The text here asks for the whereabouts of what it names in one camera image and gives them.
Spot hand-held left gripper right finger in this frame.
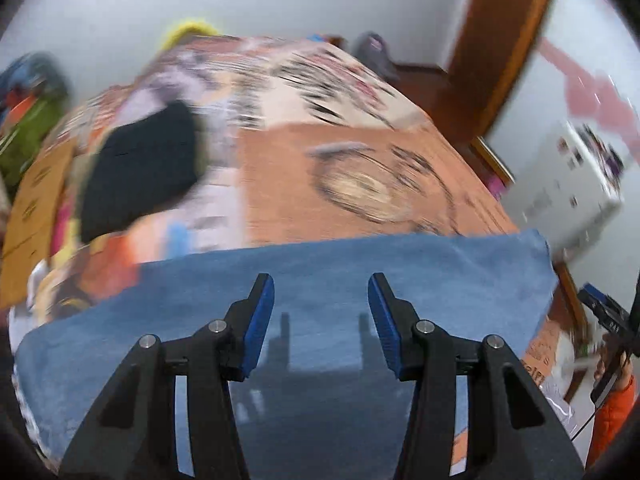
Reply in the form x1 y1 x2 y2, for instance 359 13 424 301
367 272 586 480

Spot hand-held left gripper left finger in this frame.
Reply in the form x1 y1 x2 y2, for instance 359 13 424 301
60 273 276 480

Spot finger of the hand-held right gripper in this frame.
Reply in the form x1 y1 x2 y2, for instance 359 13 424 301
577 283 612 318

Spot blue denim jeans pants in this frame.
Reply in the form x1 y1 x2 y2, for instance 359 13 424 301
14 229 560 480

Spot person's right forearm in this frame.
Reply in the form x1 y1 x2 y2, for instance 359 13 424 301
584 374 637 468

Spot black folded pants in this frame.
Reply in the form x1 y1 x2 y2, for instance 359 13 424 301
79 101 202 244

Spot person's right hand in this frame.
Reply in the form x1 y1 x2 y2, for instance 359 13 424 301
594 342 610 383

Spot white sticker-covered cabinet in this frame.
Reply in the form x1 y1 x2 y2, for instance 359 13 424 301
499 119 627 263

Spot bed with printed quilt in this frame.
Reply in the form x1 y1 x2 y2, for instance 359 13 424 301
7 34 578 480

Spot brown cardboard sheet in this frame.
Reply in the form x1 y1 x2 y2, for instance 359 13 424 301
0 137 77 308

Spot wooden door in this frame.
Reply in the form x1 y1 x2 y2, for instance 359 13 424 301
444 0 559 147

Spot grey bag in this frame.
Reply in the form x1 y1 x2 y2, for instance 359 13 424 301
349 31 402 83

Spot green storage bag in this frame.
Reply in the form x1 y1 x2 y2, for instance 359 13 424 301
0 94 71 192

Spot yellow foam tube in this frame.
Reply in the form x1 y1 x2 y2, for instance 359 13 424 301
161 19 222 55

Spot black cable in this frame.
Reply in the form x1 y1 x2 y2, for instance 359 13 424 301
569 269 640 443

